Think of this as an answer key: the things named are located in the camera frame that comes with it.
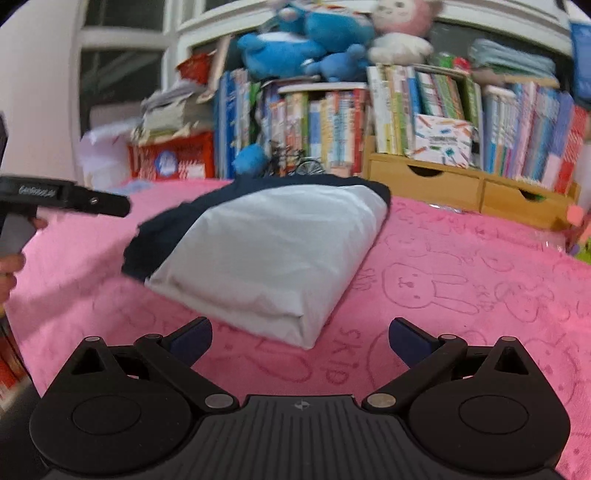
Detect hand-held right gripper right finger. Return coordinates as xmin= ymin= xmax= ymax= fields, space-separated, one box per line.
xmin=362 ymin=318 xmax=532 ymax=413

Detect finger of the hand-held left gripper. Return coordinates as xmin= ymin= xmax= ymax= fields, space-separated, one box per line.
xmin=73 ymin=192 xmax=133 ymax=218

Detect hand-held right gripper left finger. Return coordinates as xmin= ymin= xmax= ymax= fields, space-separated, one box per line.
xmin=69 ymin=318 xmax=238 ymax=413

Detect navy white striped jacket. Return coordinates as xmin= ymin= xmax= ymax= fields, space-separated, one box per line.
xmin=121 ymin=173 xmax=392 ymax=352

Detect person's left hand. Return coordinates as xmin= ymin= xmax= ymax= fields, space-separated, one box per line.
xmin=0 ymin=216 xmax=49 ymax=305

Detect loose white paper sheets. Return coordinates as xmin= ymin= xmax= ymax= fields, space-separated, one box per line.
xmin=78 ymin=122 xmax=139 ymax=185

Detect pink printed blanket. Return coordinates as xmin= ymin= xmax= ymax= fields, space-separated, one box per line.
xmin=4 ymin=178 xmax=591 ymax=480

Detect red plastic crate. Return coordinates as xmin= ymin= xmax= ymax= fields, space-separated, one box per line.
xmin=128 ymin=131 xmax=215 ymax=181

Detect stack of papers and booklets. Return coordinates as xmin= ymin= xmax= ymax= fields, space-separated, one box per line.
xmin=134 ymin=83 xmax=215 ymax=139

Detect white framed window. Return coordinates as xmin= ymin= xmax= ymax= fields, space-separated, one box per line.
xmin=76 ymin=0 xmax=278 ymax=134

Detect small blue plush ball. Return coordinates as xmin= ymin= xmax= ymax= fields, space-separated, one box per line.
xmin=232 ymin=144 xmax=270 ymax=175

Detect wooden drawer organizer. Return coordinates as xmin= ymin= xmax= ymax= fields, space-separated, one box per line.
xmin=362 ymin=136 xmax=583 ymax=232

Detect clear plastic bag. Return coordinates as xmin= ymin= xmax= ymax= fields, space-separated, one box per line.
xmin=531 ymin=231 xmax=573 ymax=252

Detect miniature bicycle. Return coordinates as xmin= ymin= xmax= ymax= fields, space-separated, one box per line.
xmin=265 ymin=143 xmax=326 ymax=177

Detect white printed box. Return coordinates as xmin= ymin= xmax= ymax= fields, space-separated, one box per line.
xmin=412 ymin=114 xmax=476 ymax=168

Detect row of tall picture books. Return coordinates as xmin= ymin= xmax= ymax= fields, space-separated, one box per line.
xmin=215 ymin=69 xmax=370 ymax=178

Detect row of green spined books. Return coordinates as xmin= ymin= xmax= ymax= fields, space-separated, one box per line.
xmin=367 ymin=62 xmax=483 ymax=158

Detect row of pastel spined books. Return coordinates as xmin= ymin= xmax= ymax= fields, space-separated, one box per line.
xmin=480 ymin=80 xmax=589 ymax=195

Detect white shelf board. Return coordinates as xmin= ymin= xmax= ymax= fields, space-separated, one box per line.
xmin=277 ymin=82 xmax=368 ymax=95

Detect small blue bear plush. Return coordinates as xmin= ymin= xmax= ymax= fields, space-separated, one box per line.
xmin=302 ymin=44 xmax=370 ymax=84

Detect small green toy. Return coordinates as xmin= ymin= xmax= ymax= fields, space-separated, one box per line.
xmin=431 ymin=53 xmax=472 ymax=70

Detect blue cat plush toy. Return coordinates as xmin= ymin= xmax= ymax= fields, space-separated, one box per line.
xmin=272 ymin=0 xmax=377 ymax=47

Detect stack of pale blue booklets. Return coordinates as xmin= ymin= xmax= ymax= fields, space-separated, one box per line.
xmin=468 ymin=39 xmax=557 ymax=79

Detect pink white rabbit plush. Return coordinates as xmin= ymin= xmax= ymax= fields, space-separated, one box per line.
xmin=367 ymin=0 xmax=444 ymax=65

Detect blue box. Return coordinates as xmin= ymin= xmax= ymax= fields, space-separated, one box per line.
xmin=570 ymin=21 xmax=591 ymax=109

